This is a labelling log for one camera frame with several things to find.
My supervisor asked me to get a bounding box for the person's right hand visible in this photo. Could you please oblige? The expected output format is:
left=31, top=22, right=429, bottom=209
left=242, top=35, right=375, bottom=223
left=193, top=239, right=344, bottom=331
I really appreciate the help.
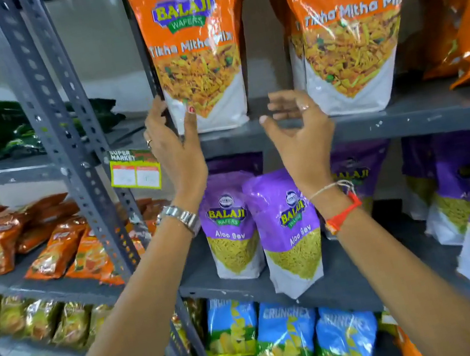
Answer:
left=255, top=82, right=348, bottom=203

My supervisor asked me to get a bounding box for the person's left hand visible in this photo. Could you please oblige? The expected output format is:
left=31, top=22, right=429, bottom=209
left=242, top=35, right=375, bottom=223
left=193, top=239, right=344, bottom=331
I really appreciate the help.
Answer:
left=137, top=88, right=214, bottom=209

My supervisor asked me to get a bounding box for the grey metal shelf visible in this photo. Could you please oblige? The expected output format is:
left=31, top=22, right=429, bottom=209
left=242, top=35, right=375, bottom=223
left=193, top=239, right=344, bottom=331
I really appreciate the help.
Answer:
left=16, top=0, right=470, bottom=356
left=0, top=0, right=185, bottom=356

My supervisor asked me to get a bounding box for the yellow green snack bag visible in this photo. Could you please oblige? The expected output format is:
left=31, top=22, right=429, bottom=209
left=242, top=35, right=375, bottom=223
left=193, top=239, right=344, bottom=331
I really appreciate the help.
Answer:
left=169, top=296, right=213, bottom=352

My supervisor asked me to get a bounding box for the row of yellow green packets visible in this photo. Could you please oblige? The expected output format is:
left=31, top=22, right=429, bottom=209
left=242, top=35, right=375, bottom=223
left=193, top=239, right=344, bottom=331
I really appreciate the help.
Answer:
left=0, top=273, right=120, bottom=356

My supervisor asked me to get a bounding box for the glossy orange snack bag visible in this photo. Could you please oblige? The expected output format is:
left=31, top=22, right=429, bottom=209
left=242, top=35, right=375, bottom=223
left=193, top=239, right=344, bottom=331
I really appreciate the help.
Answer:
left=390, top=319, right=427, bottom=356

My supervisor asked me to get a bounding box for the person's left forearm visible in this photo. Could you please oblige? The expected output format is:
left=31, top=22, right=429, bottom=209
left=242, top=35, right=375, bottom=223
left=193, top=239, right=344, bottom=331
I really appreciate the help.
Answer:
left=25, top=196, right=224, bottom=356

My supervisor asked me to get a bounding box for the person's right forearm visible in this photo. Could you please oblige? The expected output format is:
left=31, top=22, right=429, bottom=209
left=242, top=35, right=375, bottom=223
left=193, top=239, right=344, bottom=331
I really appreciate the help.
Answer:
left=306, top=161, right=470, bottom=356

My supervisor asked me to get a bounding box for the yellow green price label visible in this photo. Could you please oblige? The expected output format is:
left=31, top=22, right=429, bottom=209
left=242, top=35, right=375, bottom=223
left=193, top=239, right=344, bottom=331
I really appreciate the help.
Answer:
left=105, top=142, right=166, bottom=198

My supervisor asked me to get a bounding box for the silver wristwatch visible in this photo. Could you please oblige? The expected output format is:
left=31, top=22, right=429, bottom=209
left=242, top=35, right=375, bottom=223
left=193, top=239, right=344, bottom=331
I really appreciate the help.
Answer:
left=153, top=200, right=204, bottom=243

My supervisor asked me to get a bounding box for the white thread bracelet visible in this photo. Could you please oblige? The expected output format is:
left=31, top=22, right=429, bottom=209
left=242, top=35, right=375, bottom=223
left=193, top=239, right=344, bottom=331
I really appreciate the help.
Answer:
left=306, top=177, right=358, bottom=205

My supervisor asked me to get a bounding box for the red thread bracelet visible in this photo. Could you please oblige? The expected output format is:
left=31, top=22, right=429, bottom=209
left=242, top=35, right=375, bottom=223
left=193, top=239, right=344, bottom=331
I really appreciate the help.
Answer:
left=320, top=189, right=367, bottom=238

